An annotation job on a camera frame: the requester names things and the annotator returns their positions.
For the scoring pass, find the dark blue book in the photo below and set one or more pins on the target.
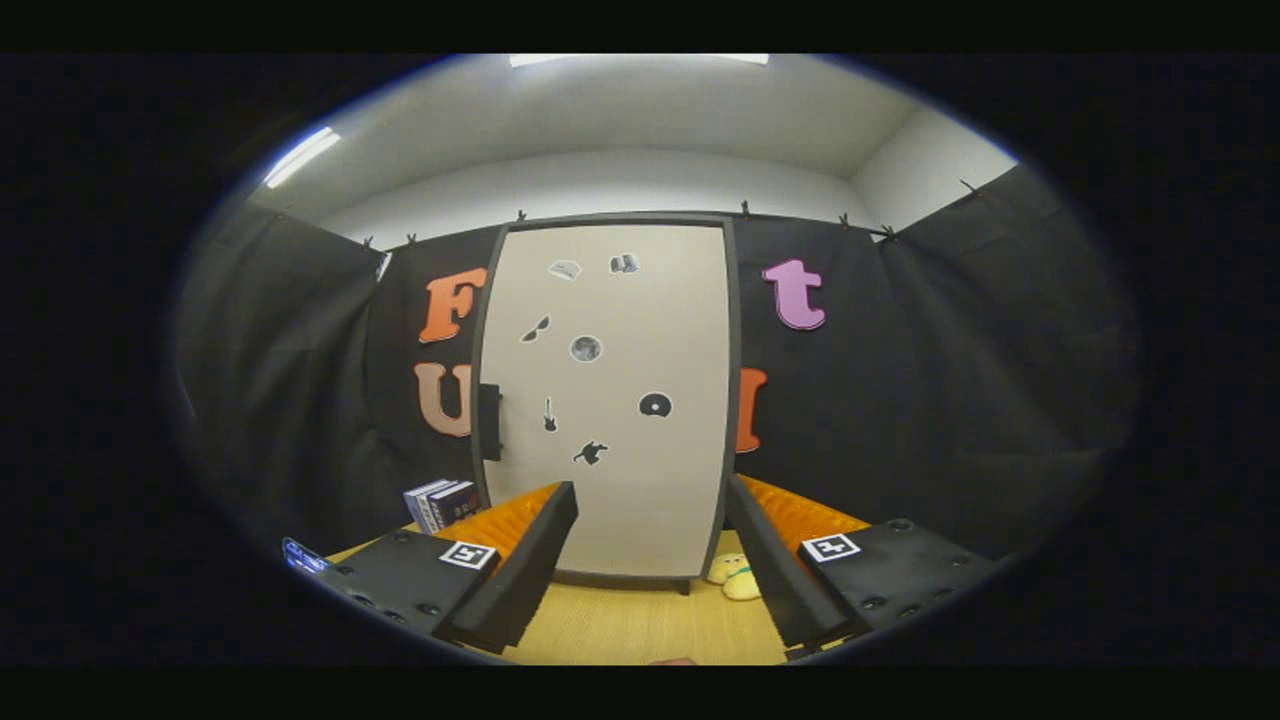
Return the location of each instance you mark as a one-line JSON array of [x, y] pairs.
[[458, 503]]

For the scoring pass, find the yellow plush toy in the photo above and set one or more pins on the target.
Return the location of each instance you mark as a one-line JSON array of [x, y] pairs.
[[742, 585]]

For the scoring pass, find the white book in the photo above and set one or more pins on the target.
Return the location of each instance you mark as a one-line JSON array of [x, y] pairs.
[[420, 500]]

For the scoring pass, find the black backdrop cloth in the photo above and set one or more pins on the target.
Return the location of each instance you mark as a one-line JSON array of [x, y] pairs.
[[950, 400]]

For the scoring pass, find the dark grey cabinet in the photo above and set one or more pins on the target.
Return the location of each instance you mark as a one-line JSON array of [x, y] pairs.
[[732, 330]]

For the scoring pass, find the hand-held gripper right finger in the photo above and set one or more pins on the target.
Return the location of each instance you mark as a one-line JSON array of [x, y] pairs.
[[770, 560]]

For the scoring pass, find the white cabinet door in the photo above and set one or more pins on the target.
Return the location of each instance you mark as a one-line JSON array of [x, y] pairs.
[[620, 500]]

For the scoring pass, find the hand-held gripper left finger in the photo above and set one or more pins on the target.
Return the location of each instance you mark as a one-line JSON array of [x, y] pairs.
[[525, 570]]

